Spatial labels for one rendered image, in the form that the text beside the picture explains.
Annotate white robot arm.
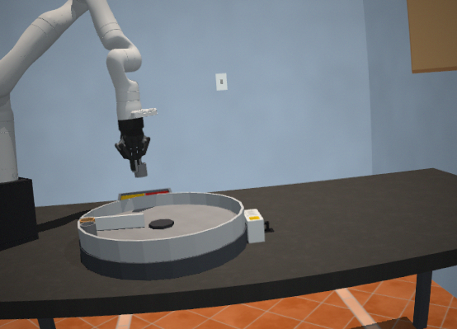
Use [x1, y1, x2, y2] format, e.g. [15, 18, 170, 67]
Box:
[0, 0, 157, 183]

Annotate grey metal sleeve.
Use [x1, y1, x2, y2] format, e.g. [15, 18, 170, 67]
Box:
[134, 162, 148, 177]
[80, 221, 97, 236]

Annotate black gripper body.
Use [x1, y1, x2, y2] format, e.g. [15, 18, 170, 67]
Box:
[118, 117, 144, 148]

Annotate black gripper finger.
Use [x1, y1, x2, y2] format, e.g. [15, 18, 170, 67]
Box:
[115, 136, 139, 172]
[136, 135, 150, 165]

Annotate white round turntable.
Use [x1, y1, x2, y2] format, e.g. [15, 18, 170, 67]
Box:
[78, 192, 274, 280]

